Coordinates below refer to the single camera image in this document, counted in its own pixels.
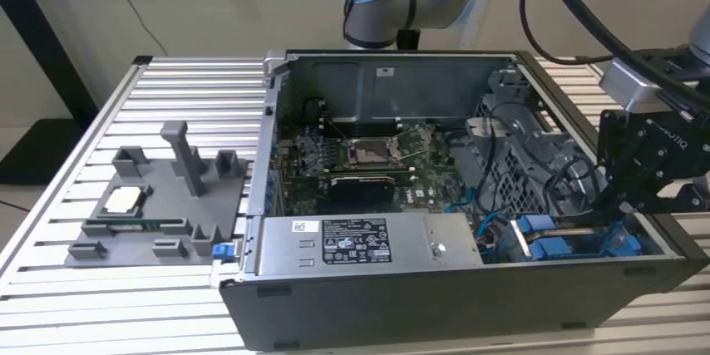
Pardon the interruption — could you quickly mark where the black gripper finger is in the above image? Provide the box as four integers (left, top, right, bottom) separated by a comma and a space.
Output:
588, 109, 639, 217
623, 175, 710, 215

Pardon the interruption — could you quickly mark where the black disk wire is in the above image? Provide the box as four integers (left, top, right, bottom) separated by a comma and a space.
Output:
570, 163, 608, 206
546, 157, 608, 210

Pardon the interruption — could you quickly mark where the silver disk bay cage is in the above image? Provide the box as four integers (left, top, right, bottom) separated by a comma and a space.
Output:
464, 92, 606, 223

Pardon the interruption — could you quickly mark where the black RAM slot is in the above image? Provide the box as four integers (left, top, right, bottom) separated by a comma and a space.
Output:
327, 169, 416, 176
325, 165, 415, 171
319, 116, 404, 131

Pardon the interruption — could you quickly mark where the green motherboard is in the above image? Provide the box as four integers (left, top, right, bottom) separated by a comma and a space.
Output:
273, 120, 478, 214

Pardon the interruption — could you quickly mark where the metal socket cover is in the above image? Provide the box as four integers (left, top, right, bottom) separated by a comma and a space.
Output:
394, 128, 438, 153

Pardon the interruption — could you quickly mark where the CPU socket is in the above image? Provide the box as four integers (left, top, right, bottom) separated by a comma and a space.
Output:
345, 138, 398, 169

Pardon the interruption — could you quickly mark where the silver power supply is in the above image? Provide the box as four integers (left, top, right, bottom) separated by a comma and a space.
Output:
255, 211, 483, 277

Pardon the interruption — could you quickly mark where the black graphics card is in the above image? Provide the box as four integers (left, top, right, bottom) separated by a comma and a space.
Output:
325, 174, 398, 210

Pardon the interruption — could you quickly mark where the thin metal locking lever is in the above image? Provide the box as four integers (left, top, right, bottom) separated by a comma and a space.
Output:
323, 116, 354, 144

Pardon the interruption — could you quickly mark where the dark grey PC case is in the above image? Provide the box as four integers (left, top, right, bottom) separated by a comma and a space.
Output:
207, 47, 703, 352

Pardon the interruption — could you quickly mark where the grey parts rack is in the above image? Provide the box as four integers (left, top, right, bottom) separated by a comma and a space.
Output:
64, 120, 253, 269

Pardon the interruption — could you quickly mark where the green RAM stick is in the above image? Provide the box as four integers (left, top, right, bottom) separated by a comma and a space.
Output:
109, 219, 184, 232

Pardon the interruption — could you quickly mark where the silver CPU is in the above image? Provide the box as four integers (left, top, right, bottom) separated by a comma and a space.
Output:
104, 186, 147, 214

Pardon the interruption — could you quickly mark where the black stand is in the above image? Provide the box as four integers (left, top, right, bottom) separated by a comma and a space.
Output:
0, 0, 99, 185

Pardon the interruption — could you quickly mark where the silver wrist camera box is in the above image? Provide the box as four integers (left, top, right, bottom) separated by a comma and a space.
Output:
600, 59, 670, 111

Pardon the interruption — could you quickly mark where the thick black robot hose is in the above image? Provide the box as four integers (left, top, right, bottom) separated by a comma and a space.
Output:
540, 0, 710, 102

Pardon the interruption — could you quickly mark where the blue wire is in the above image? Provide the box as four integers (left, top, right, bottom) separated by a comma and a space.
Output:
447, 199, 492, 211
480, 212, 510, 250

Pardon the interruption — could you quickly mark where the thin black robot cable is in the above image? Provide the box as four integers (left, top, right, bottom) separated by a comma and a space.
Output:
520, 0, 627, 66

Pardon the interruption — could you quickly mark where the thin black wall cable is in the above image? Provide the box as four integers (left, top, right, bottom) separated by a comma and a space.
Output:
95, 0, 171, 57

